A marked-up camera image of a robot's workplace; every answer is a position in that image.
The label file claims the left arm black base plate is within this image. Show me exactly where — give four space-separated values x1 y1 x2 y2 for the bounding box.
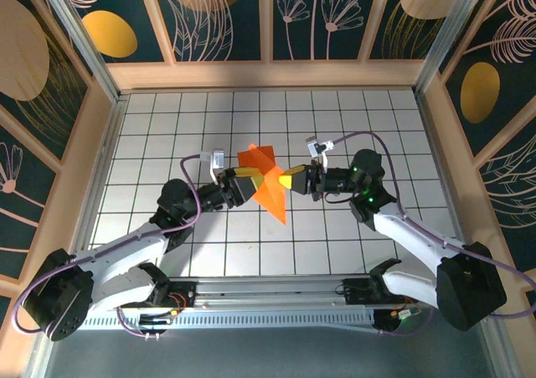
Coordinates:
157 280 198 310

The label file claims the small controller circuit board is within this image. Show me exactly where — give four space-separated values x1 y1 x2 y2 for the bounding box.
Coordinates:
391 306 423 321
139 309 178 328

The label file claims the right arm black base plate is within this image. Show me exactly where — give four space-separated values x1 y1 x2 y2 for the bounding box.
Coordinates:
342 275 403 306

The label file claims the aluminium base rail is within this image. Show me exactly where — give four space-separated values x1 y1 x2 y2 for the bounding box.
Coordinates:
90 275 441 312

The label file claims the aluminium frame post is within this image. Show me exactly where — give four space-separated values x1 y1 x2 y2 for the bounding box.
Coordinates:
479 323 510 378
412 0 491 98
23 339 58 378
33 0 122 105

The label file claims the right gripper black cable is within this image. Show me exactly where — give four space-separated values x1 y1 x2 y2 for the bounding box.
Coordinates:
311 188 358 207

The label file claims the perforated metal cable tray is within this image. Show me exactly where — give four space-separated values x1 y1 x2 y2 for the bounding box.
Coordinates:
79 310 378 332

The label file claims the orange cloth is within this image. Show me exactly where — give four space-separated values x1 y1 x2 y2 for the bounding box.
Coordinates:
236 143 289 226

